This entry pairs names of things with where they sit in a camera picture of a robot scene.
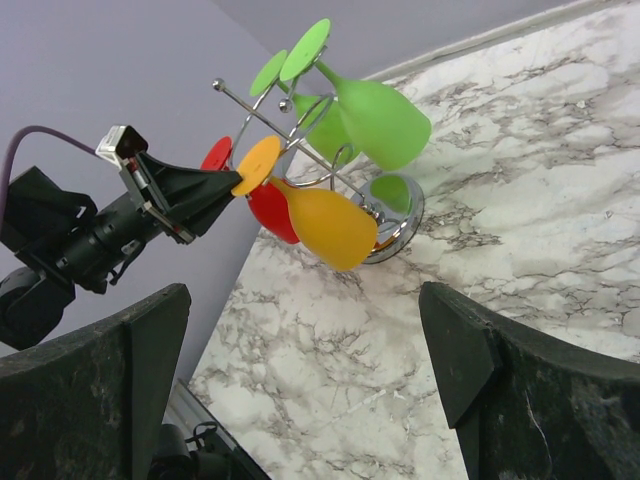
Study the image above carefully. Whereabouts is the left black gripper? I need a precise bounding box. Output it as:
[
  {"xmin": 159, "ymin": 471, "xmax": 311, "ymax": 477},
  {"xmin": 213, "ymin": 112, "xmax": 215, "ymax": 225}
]
[{"xmin": 54, "ymin": 152, "xmax": 240, "ymax": 293}]

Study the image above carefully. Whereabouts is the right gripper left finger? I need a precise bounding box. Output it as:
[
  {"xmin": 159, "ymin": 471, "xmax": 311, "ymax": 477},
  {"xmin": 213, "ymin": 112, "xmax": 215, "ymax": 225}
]
[{"xmin": 1, "ymin": 283, "xmax": 191, "ymax": 479}]

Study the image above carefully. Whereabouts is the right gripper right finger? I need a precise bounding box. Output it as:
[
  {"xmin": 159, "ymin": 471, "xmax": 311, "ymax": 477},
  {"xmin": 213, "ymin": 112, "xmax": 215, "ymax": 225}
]
[{"xmin": 418, "ymin": 282, "xmax": 639, "ymax": 479}]

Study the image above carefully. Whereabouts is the red plastic wine glass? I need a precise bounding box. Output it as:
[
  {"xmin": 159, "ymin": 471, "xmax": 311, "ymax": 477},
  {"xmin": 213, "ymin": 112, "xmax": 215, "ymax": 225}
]
[{"xmin": 200, "ymin": 136, "xmax": 299, "ymax": 245}]

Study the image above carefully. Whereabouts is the orange plastic wine glass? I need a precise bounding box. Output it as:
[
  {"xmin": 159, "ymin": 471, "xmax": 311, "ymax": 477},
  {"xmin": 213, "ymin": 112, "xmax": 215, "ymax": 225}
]
[{"xmin": 232, "ymin": 135, "xmax": 377, "ymax": 271}]

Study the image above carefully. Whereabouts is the green wine glass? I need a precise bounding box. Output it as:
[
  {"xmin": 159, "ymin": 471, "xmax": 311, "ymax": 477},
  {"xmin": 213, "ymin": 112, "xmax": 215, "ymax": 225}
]
[
  {"xmin": 249, "ymin": 49, "xmax": 361, "ymax": 166},
  {"xmin": 279, "ymin": 18, "xmax": 432, "ymax": 171}
]

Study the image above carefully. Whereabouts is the chrome wine glass rack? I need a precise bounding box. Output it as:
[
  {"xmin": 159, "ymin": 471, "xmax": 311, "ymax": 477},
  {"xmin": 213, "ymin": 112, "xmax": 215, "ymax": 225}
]
[{"xmin": 212, "ymin": 78, "xmax": 424, "ymax": 264}]

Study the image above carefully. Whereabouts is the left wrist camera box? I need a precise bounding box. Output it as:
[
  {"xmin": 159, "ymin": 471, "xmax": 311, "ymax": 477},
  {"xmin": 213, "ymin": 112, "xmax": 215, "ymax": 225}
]
[{"xmin": 95, "ymin": 125, "xmax": 149, "ymax": 171}]

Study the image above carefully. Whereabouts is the aluminium table frame rail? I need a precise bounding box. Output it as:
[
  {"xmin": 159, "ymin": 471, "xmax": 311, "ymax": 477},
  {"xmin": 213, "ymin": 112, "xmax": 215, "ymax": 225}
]
[{"xmin": 163, "ymin": 380, "xmax": 270, "ymax": 480}]

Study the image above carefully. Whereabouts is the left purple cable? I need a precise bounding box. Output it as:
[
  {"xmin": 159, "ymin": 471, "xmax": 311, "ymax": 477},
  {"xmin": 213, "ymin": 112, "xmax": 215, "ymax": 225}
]
[{"xmin": 0, "ymin": 125, "xmax": 97, "ymax": 201}]

